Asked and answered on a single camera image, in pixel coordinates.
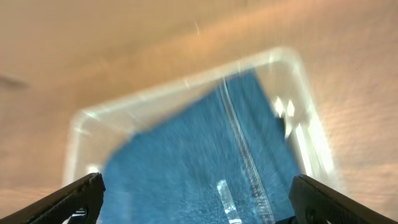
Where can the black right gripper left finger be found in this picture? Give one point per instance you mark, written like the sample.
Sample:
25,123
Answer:
78,202

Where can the blue denim cloth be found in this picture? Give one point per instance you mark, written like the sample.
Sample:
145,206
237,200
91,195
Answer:
224,157

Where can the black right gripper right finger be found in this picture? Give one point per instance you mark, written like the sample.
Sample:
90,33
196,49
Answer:
315,203

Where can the clear plastic container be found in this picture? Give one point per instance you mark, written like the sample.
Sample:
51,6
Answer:
98,132

